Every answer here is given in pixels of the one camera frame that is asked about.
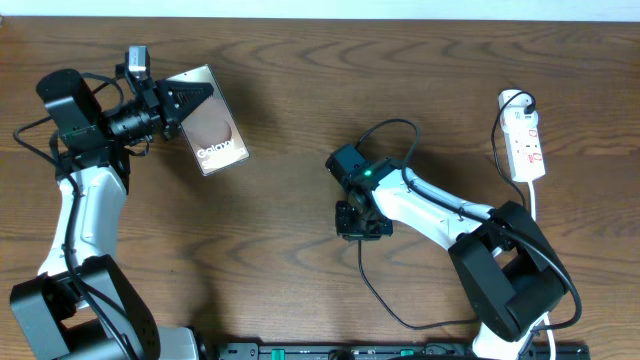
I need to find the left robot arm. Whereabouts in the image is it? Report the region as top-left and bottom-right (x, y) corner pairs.
(10, 61), (219, 359)

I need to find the white power strip cord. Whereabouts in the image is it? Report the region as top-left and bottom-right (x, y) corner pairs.
(527, 180), (557, 360)

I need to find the black USB charging cable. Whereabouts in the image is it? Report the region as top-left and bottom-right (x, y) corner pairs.
(356, 90), (537, 332)

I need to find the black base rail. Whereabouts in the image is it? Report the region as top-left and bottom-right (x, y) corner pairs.
(217, 341), (591, 360)

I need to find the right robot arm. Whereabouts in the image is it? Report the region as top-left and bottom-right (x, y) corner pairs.
(325, 144), (574, 359)

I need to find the white power strip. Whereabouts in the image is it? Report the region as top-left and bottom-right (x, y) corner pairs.
(499, 116), (546, 183)

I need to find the white USB charger adapter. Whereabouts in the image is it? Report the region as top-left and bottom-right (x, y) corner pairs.
(498, 89), (539, 132)

